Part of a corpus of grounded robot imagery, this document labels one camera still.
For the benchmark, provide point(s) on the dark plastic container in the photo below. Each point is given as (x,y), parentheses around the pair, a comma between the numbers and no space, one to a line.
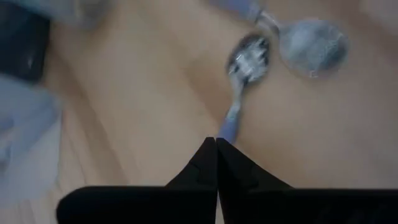
(21,43)

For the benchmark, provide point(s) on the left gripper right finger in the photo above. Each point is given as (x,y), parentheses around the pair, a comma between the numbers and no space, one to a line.
(295,205)

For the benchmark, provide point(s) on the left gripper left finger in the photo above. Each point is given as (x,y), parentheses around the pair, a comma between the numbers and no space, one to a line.
(155,205)

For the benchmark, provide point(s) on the clear rectangular plastic container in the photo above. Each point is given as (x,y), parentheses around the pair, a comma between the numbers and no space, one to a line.
(28,130)

